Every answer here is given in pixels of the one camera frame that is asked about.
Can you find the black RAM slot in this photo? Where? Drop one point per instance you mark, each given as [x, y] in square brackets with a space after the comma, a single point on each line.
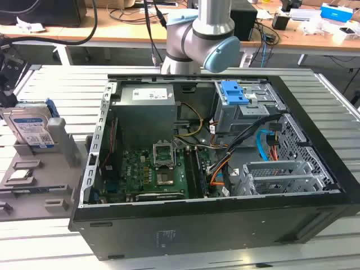
[191, 174]

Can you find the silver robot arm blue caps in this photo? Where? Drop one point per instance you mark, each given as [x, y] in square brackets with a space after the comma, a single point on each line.
[208, 22]

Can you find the hard disk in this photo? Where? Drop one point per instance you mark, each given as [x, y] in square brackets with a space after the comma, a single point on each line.
[28, 126]

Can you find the white paper pile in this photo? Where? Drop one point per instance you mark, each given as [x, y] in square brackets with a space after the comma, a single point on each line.
[31, 25]

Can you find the blue cardboard box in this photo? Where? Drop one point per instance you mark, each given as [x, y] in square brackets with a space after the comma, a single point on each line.
[336, 11]

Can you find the small black box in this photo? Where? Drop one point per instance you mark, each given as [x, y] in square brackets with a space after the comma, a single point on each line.
[280, 22]

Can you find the black open PC case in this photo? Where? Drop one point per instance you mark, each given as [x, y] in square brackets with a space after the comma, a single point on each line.
[197, 233]

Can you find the chipset heat sink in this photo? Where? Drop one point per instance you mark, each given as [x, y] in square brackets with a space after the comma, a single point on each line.
[165, 179]

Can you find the CPU socket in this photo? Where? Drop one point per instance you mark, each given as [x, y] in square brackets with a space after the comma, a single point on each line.
[164, 154]

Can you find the black desktop tower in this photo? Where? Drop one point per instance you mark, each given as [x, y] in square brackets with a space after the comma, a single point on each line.
[244, 19]

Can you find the black graphics card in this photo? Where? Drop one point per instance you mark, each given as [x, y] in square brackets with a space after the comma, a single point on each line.
[159, 196]

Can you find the metal optical drive cage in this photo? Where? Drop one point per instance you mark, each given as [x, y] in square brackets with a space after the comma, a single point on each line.
[233, 118]

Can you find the silver CPU chip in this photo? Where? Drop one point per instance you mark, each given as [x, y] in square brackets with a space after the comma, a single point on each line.
[19, 175]

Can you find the wooden desk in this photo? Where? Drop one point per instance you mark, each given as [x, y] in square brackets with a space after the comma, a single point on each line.
[112, 32]

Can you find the grey power supply unit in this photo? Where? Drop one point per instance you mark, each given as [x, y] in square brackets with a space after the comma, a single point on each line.
[143, 112]

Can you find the grey parts rack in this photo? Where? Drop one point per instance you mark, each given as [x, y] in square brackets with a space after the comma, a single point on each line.
[36, 205]

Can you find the metal disk bay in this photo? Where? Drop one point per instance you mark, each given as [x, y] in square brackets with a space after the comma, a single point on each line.
[281, 184]

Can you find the green motherboard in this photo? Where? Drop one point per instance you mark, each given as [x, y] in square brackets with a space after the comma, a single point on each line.
[135, 168]

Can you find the blue plastic drive latch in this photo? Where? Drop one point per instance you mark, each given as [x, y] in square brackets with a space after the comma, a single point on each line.
[232, 92]

